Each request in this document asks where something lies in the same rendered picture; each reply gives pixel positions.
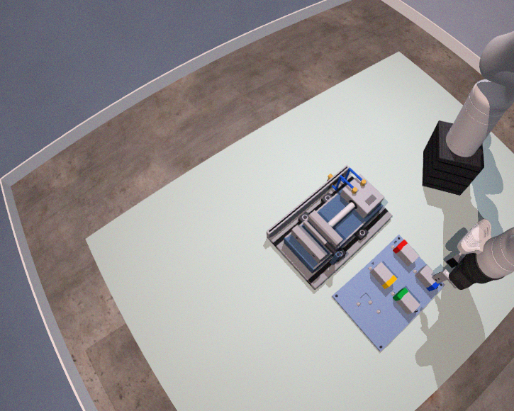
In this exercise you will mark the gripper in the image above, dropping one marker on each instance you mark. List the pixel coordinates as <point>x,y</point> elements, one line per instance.
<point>475,263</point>

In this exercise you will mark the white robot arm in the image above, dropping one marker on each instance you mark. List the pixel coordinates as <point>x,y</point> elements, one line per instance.
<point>483,108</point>

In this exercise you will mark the pale pink block with red end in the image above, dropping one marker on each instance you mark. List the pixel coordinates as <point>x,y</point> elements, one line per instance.
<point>406,253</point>

